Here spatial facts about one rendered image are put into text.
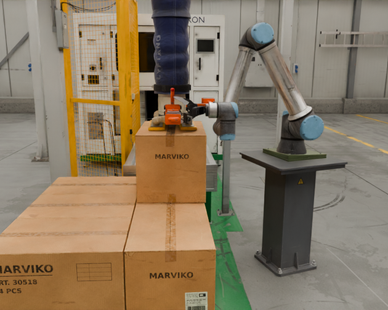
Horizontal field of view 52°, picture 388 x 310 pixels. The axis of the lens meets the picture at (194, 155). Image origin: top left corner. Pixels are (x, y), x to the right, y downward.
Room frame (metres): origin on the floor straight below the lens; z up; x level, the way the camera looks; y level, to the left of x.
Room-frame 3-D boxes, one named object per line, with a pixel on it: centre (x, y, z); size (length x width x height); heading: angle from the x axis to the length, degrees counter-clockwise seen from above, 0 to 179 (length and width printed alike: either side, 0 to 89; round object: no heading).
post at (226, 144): (3.43, -0.29, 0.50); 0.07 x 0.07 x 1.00; 3
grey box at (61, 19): (3.52, 1.13, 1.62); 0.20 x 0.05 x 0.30; 3
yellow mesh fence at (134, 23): (4.58, 0.70, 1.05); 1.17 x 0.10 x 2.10; 3
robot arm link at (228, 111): (2.25, -0.19, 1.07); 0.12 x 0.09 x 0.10; 94
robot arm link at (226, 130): (2.25, -0.19, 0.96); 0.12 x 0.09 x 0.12; 11
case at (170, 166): (2.46, 0.14, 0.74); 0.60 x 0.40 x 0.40; 2
